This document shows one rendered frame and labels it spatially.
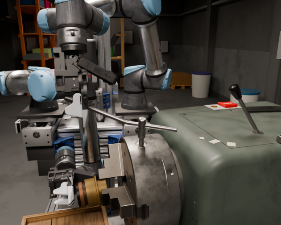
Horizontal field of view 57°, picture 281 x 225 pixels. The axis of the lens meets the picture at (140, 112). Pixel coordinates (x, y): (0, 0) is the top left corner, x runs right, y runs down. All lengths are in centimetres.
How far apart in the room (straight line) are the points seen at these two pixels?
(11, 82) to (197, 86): 616
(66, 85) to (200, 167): 40
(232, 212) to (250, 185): 9
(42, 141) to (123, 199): 70
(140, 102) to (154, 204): 78
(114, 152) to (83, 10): 43
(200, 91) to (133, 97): 582
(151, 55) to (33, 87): 55
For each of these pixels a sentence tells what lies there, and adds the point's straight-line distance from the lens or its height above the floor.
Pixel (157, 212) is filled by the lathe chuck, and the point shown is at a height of 109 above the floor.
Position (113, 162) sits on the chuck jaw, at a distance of 85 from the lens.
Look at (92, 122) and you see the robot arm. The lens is 109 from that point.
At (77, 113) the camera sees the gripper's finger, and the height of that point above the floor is 135.
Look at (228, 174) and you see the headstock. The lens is 70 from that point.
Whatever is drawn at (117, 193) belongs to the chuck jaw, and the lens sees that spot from 79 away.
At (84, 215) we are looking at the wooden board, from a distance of 109.
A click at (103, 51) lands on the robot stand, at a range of 156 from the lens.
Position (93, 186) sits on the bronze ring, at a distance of 81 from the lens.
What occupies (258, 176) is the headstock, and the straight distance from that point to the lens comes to 76.
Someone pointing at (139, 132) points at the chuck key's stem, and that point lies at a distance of 74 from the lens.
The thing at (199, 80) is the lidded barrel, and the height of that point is 48.
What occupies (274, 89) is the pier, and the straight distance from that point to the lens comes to 491.
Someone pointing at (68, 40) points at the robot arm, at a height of 153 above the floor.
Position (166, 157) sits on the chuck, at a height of 121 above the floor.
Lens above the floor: 153
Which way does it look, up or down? 16 degrees down
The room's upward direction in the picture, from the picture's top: straight up
